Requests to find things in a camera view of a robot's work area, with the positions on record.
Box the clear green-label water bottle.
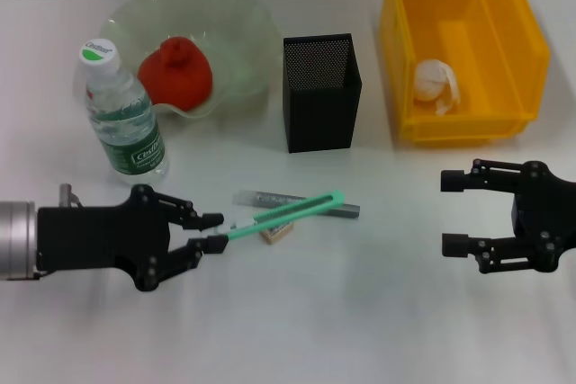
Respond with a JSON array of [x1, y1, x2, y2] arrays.
[[73, 37, 172, 187]]

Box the white paper ball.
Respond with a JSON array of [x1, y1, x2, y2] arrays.
[[413, 58, 463, 117]]

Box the translucent wavy fruit plate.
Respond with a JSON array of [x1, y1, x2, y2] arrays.
[[98, 0, 281, 122]]

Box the black mesh pen holder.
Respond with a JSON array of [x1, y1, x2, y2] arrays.
[[282, 32, 365, 155]]

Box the silver glitter pen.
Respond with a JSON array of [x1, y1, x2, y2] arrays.
[[232, 189, 362, 220]]

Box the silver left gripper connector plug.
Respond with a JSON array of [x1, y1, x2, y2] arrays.
[[58, 183, 76, 208]]

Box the yellow plastic bin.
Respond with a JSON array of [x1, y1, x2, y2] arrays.
[[379, 0, 553, 147]]

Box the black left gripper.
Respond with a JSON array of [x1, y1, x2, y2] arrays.
[[36, 184, 227, 291]]

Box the green utility knife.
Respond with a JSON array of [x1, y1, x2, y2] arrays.
[[211, 190, 347, 242]]

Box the beige eraser with barcode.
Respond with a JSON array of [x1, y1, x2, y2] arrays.
[[260, 220, 296, 246]]

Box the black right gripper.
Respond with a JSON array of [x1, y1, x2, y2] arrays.
[[440, 158, 576, 274]]

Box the red-orange toy orange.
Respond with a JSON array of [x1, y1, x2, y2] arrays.
[[137, 35, 214, 112]]

